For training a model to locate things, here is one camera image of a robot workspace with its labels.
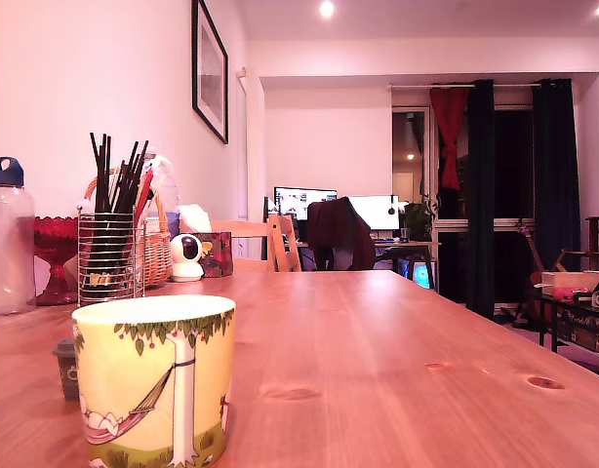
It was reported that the red curtain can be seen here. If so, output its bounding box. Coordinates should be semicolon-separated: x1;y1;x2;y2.
429;86;470;191

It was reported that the pink plastic item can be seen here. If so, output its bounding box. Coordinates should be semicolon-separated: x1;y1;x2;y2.
551;286;593;301

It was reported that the clear water bottle blue cap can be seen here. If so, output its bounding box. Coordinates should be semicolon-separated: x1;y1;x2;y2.
0;156;37;316

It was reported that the dark maroon jacket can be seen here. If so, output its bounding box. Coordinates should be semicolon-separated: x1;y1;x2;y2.
306;196;378;271

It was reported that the black chopstick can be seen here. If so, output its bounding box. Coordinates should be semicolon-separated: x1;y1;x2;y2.
89;132;103;215
126;139;150;215
105;136;113;215
100;133;107;215
114;140;140;215

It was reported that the narrow dark curtain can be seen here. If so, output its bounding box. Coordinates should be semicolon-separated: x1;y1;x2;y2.
465;79;497;321

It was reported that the acoustic guitar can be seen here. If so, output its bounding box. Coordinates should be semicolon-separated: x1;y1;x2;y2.
516;218;547;324

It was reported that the wicker basket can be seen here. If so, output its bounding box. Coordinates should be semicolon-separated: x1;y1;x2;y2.
84;167;175;289

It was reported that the wooden high chair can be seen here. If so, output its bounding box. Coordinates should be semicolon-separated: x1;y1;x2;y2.
267;214;303;273

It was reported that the pale wooden box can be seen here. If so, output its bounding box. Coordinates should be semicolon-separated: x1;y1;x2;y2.
541;270;599;294

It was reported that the red glass pedestal bowl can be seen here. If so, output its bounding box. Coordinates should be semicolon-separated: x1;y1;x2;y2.
33;215;81;307

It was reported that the small white round camera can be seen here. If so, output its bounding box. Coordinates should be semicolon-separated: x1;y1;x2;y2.
169;233;205;283

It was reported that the small coffee capsule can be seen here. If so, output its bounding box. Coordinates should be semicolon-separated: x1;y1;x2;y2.
52;337;81;403

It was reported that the black framed computer monitor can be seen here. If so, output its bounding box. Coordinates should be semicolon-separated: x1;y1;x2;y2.
273;185;339;221

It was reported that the white tissue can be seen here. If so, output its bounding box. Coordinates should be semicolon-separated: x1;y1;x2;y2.
178;203;214;234

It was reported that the low black side table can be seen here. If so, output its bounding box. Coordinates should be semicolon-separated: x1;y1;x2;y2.
533;287;599;355

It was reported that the white curtain rod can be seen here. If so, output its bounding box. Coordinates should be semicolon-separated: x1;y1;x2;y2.
388;82;542;91

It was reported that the glowing computer tower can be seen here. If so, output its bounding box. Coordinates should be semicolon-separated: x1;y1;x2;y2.
410;260;435;290

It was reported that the red handled utensil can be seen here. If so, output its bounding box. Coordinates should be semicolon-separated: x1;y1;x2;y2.
133;168;157;226

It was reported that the red floral tissue box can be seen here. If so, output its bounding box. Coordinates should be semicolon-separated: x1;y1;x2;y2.
194;231;235;279

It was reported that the dark wooden rack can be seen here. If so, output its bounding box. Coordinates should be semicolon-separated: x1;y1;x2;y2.
555;214;599;274

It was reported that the green potted plant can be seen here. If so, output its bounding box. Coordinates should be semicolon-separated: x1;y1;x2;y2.
403;194;440;243

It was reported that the wire utensil rack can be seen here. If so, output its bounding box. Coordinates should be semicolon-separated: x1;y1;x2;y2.
76;204;147;307

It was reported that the printed cardboard box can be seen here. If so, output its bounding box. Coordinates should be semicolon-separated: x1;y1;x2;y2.
555;306;599;353

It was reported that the yellow illustrated coffee mug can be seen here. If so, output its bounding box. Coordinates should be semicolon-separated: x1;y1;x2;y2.
71;293;237;468

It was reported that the bright white computer monitor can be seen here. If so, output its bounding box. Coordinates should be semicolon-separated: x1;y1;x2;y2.
347;195;402;232

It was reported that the wide dark curtain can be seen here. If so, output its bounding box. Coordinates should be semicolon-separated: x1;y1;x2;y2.
532;77;582;272

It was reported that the wooden desk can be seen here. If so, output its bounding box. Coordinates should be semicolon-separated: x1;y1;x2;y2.
299;240;442;289

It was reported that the clear plastic bottle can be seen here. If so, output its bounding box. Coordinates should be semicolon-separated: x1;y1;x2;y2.
143;153;182;226

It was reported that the white wall pipe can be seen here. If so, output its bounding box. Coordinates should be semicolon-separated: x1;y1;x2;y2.
235;66;250;221

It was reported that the black framed picture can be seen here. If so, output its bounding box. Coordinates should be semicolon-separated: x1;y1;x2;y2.
191;0;230;145

